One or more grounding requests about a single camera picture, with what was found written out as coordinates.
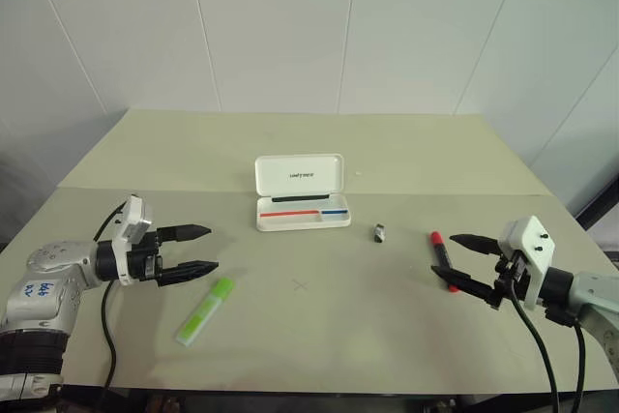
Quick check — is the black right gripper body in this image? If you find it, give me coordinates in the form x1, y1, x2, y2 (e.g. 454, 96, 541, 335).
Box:
486, 248, 531, 310

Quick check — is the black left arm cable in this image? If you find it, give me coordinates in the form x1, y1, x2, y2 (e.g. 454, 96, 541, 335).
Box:
93, 198, 128, 388

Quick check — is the black marker with red cap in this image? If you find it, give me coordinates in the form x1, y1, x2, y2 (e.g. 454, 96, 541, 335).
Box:
428, 230, 459, 293

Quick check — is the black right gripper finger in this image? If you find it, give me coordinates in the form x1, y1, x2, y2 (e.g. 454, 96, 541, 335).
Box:
430, 265, 497, 306
449, 233, 499, 255

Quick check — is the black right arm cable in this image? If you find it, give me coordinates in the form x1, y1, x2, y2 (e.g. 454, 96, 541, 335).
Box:
507, 281, 589, 413

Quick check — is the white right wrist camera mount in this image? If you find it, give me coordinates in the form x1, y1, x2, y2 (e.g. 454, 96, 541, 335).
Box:
497, 215, 556, 311

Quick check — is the white plastic pencil case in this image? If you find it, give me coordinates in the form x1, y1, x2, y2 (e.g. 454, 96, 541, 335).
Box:
253, 153, 353, 233

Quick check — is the black metal frame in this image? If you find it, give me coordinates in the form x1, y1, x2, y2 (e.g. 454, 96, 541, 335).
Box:
575, 175, 619, 230

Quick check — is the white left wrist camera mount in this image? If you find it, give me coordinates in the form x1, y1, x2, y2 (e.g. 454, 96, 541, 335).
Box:
110, 193, 154, 287

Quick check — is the green highlighter pen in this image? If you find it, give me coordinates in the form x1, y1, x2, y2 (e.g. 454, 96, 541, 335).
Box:
176, 277, 237, 349

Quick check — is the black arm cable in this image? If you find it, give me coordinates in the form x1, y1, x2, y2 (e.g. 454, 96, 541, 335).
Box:
507, 281, 589, 413
93, 198, 128, 388

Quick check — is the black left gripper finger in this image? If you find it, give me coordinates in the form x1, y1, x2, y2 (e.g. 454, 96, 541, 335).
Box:
157, 223, 213, 244
159, 260, 220, 287

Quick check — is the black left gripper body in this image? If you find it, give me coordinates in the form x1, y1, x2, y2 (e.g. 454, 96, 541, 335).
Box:
126, 228, 165, 287

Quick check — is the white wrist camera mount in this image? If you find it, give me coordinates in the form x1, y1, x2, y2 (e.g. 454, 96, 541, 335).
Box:
110, 193, 154, 287
497, 215, 556, 311

